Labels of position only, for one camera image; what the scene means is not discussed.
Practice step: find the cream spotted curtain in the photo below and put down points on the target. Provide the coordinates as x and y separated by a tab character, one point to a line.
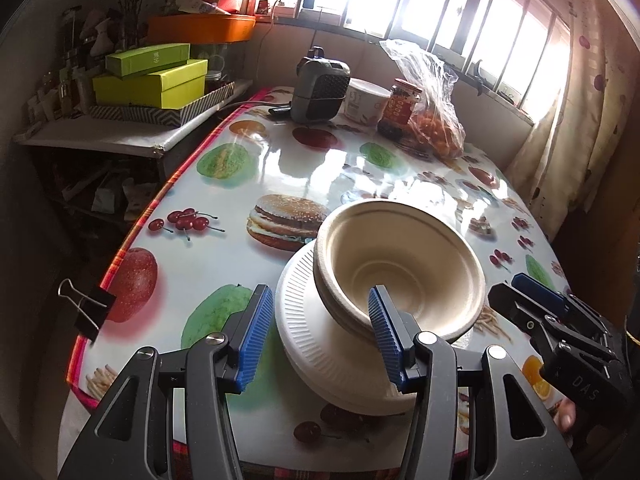
565	160

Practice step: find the window with metal bars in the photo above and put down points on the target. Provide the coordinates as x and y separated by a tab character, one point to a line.
425	10

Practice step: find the food print tablecloth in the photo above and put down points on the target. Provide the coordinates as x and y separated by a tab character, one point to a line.
300	170

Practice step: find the black hook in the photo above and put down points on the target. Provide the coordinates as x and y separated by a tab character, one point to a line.
480	77

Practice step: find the cluster of small bottles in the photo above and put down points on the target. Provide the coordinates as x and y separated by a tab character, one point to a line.
65	80

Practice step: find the plastic bag of oranges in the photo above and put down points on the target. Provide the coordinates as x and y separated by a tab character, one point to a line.
435	130

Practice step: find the orange tray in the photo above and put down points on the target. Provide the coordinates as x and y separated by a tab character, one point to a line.
200	30

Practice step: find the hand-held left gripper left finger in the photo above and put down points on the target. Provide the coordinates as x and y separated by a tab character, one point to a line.
255	330

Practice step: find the person's right hand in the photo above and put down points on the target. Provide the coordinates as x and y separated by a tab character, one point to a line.
567	416

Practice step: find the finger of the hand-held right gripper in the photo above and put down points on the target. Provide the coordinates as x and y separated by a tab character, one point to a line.
520	312
537	287

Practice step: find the white plastic tub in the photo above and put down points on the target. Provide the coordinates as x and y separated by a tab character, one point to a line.
365	102

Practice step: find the red label glass jar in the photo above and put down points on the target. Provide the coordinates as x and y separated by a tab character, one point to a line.
397	110

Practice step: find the grey fan heater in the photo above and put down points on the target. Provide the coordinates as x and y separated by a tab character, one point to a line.
320	90

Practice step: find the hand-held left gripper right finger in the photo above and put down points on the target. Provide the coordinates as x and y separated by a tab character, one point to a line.
385	340

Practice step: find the olive green flat box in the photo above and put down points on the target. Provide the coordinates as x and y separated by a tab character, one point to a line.
145	57

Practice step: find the dry twig bouquet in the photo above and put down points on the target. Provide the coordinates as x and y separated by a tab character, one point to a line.
127	0

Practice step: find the black binder clip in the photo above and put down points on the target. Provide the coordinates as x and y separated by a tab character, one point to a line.
95	312

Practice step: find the clear glass jar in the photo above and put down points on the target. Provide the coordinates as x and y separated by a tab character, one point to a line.
215	70

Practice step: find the white side shelf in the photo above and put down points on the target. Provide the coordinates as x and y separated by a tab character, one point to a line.
100	135

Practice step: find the lime green flat box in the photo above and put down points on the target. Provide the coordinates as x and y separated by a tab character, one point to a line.
150	90

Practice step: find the zigzag striped box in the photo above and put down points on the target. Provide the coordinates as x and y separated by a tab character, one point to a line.
150	116

